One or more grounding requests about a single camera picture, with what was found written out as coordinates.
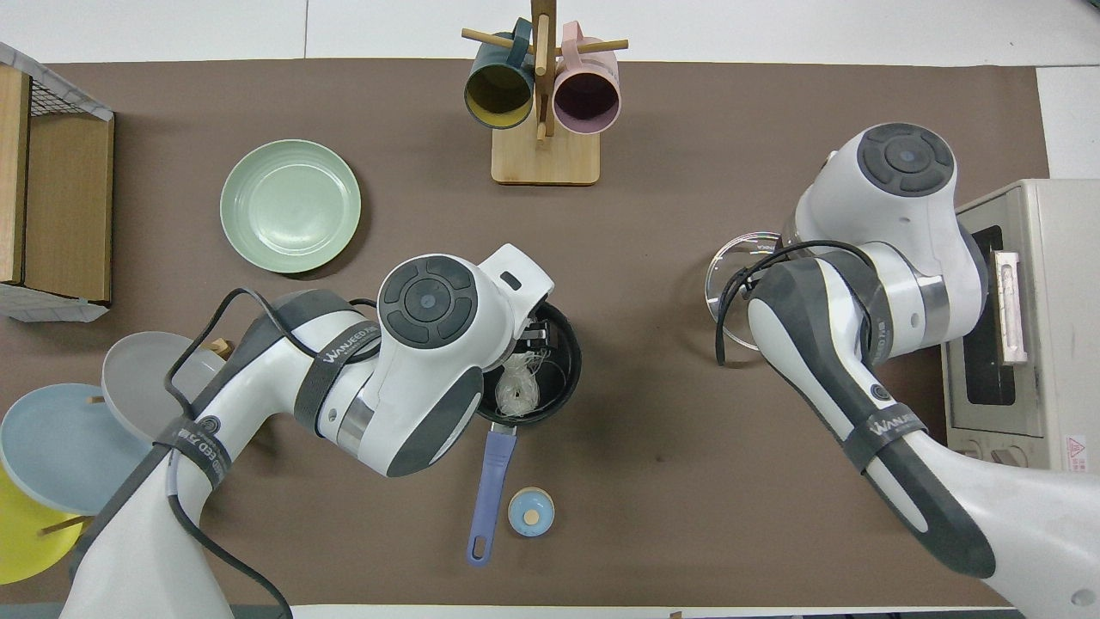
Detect dark teal mug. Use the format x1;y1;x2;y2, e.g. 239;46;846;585
464;19;536;131

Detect beige toaster oven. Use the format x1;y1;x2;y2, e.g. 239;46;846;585
941;178;1100;474

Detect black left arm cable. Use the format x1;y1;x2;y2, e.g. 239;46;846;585
162;287;381;619

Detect white vermicelli bundle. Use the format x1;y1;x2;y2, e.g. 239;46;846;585
497;351;544;419

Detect light blue plate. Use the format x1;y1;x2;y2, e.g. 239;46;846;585
0;383;156;517

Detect black wire shelf wooden boards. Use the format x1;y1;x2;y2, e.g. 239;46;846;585
0;41;115;324

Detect dark pot with purple handle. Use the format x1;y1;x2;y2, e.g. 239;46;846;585
467;299;584;568

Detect glass lid with purple knob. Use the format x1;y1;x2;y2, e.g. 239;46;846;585
706;231;805;352

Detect pale green plate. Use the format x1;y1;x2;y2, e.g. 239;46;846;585
220;139;363;274

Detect brown table mat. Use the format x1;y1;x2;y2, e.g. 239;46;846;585
0;58;1094;607

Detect wooden plate rack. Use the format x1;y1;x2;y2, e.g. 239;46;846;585
36;338;235;538

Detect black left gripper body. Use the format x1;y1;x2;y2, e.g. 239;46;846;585
514;303;558;343

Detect grey plate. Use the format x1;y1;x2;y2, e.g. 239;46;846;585
101;332;233;444

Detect wooden mug tree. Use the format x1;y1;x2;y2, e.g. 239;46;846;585
461;0;629;186

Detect yellow plate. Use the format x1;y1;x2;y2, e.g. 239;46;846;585
0;464;91;585

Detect pink mug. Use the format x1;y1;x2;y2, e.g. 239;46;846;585
553;21;621;136

